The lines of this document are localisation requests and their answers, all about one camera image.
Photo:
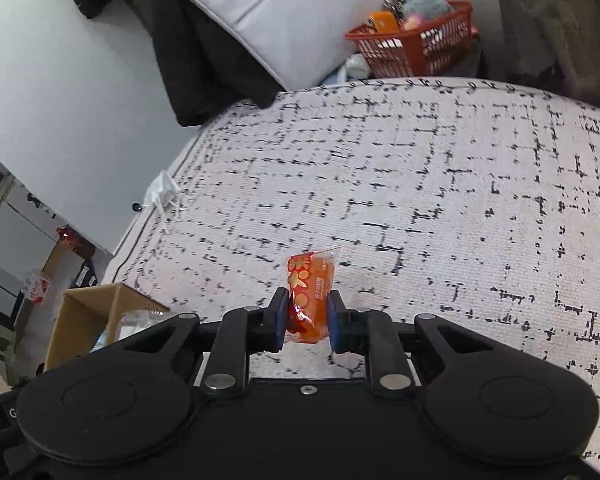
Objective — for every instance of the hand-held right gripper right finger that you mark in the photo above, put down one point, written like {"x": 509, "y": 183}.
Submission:
{"x": 336, "y": 324}

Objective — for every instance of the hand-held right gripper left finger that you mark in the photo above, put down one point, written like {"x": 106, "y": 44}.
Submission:
{"x": 280, "y": 326}

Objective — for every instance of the orange snack packet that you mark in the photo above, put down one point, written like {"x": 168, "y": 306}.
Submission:
{"x": 312, "y": 285}

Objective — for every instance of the cardboard box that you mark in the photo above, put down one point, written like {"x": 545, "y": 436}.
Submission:
{"x": 80, "y": 317}

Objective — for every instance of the red and white plastic bag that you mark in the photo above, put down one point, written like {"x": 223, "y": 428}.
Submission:
{"x": 36, "y": 287}

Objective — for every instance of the printed blanket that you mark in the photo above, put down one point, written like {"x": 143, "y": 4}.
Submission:
{"x": 430, "y": 210}

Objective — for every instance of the black carton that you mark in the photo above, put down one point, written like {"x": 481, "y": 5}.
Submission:
{"x": 86, "y": 274}

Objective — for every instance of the white face mask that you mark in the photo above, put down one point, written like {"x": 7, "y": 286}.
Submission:
{"x": 164, "y": 195}

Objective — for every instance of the brown bottle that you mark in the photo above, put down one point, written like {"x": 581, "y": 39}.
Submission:
{"x": 77, "y": 244}

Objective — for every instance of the black jacket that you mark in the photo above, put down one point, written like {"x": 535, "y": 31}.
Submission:
{"x": 195, "y": 60}

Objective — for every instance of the red plastic basket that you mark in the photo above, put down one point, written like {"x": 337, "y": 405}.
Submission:
{"x": 420, "y": 47}

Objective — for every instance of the grey pillow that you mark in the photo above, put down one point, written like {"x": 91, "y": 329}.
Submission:
{"x": 290, "y": 15}

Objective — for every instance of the white desk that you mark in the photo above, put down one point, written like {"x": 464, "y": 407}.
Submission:
{"x": 555, "y": 30}

